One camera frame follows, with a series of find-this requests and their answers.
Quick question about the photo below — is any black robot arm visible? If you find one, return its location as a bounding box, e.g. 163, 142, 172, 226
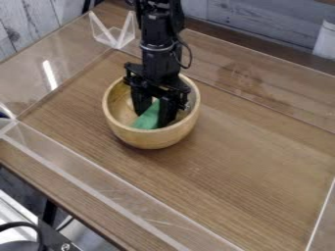
124, 0, 192, 127

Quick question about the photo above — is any green rectangular block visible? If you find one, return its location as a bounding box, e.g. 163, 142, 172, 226
131, 99, 160, 129

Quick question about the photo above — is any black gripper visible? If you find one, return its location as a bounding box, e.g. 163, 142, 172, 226
124, 62, 191, 127

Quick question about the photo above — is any clear acrylic tray wall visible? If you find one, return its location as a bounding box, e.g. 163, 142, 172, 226
0, 5, 335, 251

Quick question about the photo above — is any black table leg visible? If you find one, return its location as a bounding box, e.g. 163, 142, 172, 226
42, 200, 58, 226

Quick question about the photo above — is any black metal bracket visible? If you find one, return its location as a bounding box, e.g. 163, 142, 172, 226
38, 221, 83, 251

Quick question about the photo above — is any white cylindrical container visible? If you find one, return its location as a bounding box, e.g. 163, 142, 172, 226
313, 20, 335, 60

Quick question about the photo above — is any black cable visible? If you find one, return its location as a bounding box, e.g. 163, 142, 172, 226
0, 221, 44, 251

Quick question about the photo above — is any brown wooden bowl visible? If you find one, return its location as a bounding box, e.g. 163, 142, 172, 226
102, 74, 202, 149

